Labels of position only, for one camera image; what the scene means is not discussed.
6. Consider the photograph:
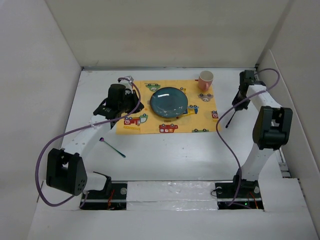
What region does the iridescent fork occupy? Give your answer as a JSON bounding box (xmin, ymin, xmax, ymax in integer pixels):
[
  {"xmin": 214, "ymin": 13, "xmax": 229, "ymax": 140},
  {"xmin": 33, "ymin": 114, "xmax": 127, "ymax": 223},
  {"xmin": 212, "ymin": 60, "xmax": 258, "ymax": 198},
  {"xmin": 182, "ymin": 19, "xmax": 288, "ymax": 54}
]
[{"xmin": 99, "ymin": 137, "xmax": 126, "ymax": 158}]

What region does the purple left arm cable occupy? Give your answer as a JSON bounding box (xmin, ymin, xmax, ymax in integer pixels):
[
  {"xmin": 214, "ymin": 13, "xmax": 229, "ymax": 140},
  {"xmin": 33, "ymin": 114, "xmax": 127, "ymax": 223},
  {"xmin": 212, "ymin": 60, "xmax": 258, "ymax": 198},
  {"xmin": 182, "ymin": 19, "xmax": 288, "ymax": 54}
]
[{"xmin": 34, "ymin": 76, "xmax": 141, "ymax": 208}]

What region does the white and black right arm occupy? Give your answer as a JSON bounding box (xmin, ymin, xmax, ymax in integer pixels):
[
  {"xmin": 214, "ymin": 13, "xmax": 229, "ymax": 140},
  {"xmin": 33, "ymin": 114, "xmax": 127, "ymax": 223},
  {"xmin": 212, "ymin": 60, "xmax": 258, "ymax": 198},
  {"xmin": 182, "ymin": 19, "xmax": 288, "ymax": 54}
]
[{"xmin": 231, "ymin": 70, "xmax": 293, "ymax": 197}]

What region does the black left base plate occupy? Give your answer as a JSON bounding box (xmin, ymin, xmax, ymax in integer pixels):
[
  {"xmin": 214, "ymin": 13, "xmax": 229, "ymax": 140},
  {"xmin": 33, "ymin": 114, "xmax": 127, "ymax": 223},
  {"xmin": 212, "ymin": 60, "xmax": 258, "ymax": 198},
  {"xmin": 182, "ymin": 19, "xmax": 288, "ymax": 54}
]
[{"xmin": 79, "ymin": 181, "xmax": 128, "ymax": 211}]

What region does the dark teal patterned plate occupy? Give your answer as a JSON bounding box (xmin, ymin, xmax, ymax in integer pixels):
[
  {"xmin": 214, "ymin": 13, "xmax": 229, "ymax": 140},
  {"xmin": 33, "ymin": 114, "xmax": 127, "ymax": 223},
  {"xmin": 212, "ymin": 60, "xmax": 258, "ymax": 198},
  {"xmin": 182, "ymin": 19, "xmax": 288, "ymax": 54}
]
[{"xmin": 149, "ymin": 87, "xmax": 188, "ymax": 119}]

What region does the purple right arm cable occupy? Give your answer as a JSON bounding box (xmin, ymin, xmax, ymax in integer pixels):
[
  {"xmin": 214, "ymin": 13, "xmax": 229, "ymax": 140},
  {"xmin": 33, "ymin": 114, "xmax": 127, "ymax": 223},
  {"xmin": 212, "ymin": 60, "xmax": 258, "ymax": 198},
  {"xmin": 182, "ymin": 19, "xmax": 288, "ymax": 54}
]
[{"xmin": 215, "ymin": 68, "xmax": 281, "ymax": 207}]

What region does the iridescent purple spoon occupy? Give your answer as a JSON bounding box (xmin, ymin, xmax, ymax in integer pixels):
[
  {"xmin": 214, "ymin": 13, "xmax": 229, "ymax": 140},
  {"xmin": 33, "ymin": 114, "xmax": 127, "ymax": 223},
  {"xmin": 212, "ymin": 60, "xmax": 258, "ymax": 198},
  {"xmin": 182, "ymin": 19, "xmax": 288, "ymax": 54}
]
[{"xmin": 225, "ymin": 111, "xmax": 236, "ymax": 128}]

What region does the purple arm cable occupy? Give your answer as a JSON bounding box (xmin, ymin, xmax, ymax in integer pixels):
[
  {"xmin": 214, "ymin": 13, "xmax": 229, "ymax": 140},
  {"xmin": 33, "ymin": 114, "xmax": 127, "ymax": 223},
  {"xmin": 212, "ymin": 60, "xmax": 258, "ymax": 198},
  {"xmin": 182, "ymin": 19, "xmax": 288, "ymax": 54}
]
[
  {"xmin": 34, "ymin": 76, "xmax": 141, "ymax": 208},
  {"xmin": 215, "ymin": 68, "xmax": 281, "ymax": 207}
]

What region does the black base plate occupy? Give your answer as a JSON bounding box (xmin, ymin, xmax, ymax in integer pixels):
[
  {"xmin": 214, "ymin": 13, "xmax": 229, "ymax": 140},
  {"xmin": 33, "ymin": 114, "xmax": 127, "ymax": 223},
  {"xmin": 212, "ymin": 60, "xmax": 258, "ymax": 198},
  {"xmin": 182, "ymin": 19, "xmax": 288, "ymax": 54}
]
[
  {"xmin": 210, "ymin": 180, "xmax": 264, "ymax": 210},
  {"xmin": 79, "ymin": 181, "xmax": 128, "ymax": 211}
]

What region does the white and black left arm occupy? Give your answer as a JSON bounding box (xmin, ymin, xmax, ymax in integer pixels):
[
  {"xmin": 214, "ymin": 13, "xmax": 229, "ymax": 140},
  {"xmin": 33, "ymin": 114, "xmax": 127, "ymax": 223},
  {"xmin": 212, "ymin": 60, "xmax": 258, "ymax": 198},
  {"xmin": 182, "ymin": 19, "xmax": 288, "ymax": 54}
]
[{"xmin": 46, "ymin": 77, "xmax": 144, "ymax": 199}]

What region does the yellow vehicle-print cloth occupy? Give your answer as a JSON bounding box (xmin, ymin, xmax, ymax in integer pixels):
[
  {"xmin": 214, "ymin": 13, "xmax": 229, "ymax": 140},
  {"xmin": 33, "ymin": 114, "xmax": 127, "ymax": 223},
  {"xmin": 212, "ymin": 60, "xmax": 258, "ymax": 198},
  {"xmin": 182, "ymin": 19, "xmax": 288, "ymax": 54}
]
[{"xmin": 115, "ymin": 79, "xmax": 219, "ymax": 135}]

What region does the pink paper cup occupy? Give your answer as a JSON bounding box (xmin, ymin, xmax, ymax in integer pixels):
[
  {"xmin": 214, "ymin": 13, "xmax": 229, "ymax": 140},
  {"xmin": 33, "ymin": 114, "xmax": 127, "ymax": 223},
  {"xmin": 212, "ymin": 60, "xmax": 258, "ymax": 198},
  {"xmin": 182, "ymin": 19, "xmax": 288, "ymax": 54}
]
[{"xmin": 197, "ymin": 70, "xmax": 214, "ymax": 92}]

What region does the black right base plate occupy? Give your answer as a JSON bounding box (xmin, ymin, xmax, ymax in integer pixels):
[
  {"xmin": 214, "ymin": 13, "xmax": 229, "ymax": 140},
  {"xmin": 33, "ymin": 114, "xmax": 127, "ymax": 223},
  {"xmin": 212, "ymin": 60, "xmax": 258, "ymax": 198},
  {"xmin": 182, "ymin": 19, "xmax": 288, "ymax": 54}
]
[{"xmin": 210, "ymin": 180, "xmax": 264, "ymax": 210}]

